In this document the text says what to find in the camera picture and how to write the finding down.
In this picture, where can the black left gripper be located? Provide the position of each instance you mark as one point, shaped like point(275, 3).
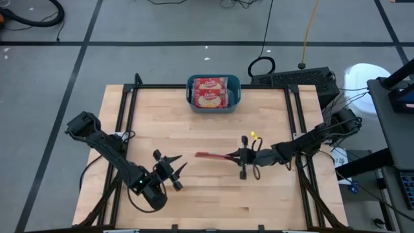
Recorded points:
point(163, 171)

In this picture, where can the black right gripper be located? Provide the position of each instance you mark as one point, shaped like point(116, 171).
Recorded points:
point(250, 157)

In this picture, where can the teal plastic basket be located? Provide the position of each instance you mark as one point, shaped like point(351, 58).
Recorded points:
point(234, 97)

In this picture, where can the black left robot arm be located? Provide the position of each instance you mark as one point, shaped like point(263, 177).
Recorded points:
point(106, 152)

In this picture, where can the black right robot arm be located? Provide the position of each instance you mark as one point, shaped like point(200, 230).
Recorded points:
point(317, 137)

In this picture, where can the small yellow tag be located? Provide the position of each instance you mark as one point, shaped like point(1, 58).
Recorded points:
point(254, 135)

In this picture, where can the white paper label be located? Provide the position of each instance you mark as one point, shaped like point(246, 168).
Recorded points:
point(339, 158)

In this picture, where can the small blue object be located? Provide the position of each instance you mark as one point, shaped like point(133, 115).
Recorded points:
point(354, 187)

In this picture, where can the black table beam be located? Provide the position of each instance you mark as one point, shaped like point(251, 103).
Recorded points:
point(365, 163)

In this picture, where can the white round stool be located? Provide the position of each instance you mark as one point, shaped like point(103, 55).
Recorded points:
point(365, 77)

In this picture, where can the black caster wheel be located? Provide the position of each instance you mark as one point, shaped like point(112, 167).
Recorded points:
point(377, 222)

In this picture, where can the grey side table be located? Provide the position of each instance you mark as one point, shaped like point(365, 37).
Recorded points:
point(398, 136)

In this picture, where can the black device with blue screen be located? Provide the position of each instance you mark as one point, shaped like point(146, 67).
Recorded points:
point(401, 100)

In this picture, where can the dark keyboard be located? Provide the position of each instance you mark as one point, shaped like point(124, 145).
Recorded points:
point(408, 189)

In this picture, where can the black pole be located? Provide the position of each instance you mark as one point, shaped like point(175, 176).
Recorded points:
point(401, 72)

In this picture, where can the orange black shop vacuum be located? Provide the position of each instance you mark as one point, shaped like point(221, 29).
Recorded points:
point(1, 20)

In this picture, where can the black aluminium table frame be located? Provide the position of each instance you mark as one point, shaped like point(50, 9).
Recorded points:
point(155, 86)

